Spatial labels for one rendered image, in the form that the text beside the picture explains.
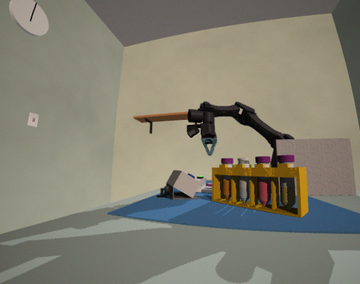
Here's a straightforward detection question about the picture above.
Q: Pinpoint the grey key desk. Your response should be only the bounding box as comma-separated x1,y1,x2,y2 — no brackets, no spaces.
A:
157,170,201,200

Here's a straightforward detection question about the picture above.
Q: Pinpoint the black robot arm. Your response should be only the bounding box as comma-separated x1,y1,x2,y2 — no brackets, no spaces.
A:
186,101,294,148

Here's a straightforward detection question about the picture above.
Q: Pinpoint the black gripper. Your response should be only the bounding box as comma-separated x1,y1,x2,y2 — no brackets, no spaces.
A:
201,122,217,156

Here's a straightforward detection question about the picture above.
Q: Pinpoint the blue flat mat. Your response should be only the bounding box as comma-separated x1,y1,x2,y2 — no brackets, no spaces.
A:
107,192,360,234

